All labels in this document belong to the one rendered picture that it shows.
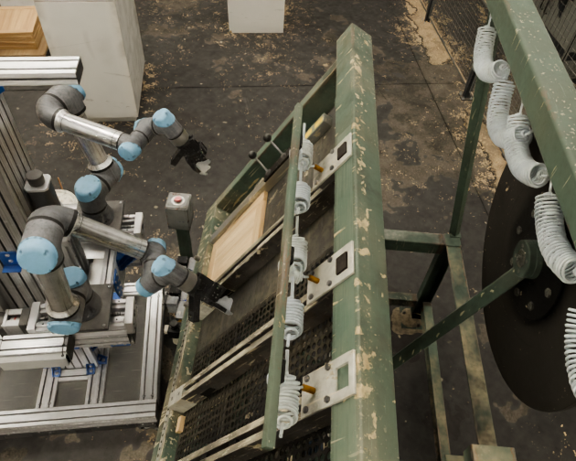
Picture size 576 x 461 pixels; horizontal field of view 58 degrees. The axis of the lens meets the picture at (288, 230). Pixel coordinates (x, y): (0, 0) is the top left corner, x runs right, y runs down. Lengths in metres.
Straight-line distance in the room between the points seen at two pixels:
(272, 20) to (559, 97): 4.68
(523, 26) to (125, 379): 2.50
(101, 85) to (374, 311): 3.75
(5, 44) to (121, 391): 3.78
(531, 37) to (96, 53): 3.42
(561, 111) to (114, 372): 2.52
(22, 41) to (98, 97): 1.28
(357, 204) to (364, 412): 0.56
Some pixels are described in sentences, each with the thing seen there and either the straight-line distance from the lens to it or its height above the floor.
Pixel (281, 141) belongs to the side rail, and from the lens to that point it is 2.44.
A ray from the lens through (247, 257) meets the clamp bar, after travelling 2.01.
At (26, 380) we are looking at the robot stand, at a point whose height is 0.21.
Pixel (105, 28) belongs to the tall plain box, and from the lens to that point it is 4.39.
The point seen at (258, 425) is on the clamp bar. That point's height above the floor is 1.56.
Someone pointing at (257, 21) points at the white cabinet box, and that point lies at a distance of 5.97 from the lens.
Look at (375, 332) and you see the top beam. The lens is 1.21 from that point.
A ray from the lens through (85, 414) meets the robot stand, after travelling 3.06.
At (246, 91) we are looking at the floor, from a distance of 5.14.
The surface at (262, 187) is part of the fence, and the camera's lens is 2.31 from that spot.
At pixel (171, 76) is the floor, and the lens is 5.37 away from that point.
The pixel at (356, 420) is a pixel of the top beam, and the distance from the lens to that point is 1.10.
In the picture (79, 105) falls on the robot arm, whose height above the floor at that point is 1.59.
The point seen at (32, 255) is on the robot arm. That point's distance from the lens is 1.78.
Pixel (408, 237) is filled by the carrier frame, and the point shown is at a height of 0.79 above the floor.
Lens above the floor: 2.97
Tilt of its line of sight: 50 degrees down
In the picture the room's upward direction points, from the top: 5 degrees clockwise
